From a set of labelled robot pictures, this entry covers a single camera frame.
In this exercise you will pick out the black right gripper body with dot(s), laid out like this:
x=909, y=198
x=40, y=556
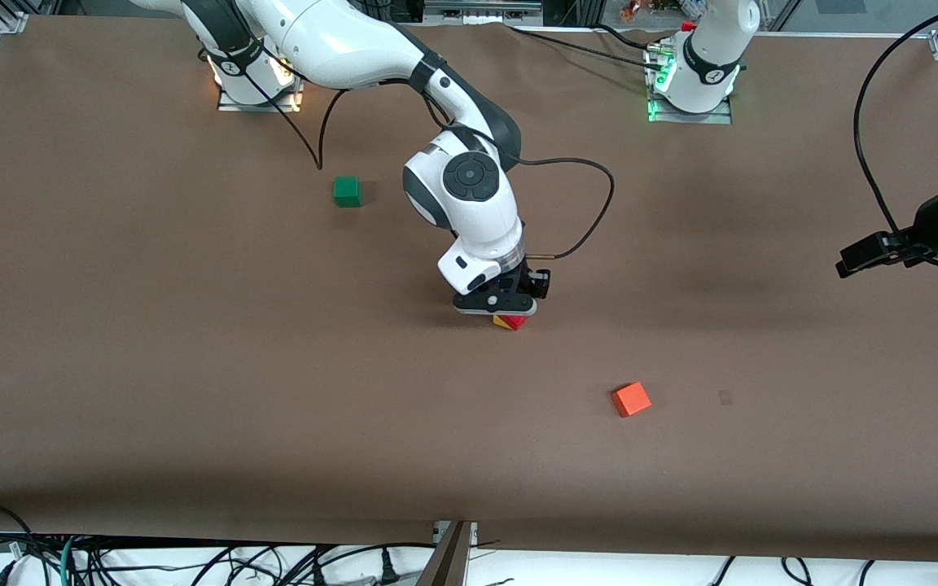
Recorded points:
x=531, y=281

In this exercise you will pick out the red cube block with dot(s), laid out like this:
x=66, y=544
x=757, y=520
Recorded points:
x=516, y=322

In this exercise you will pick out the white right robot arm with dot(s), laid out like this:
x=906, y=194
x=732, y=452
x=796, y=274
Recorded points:
x=355, y=41

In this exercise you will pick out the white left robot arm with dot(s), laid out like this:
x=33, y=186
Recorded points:
x=709, y=57

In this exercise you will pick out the orange cube block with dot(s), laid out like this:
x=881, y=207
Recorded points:
x=632, y=400

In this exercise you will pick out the green cube block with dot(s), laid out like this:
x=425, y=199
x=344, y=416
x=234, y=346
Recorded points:
x=347, y=192

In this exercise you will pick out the dark brown beam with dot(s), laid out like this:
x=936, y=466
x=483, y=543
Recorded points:
x=444, y=561

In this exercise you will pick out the brown table cover sheet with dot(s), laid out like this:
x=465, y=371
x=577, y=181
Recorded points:
x=192, y=366

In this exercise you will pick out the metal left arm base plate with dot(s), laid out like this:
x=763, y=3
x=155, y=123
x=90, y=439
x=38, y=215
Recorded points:
x=717, y=119

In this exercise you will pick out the silver metal bracket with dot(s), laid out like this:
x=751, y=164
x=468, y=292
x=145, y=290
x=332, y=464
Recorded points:
x=471, y=533

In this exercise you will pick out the grey metal rail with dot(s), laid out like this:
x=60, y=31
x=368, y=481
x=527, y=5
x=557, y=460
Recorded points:
x=481, y=8

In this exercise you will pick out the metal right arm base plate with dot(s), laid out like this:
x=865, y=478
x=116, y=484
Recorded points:
x=233, y=104

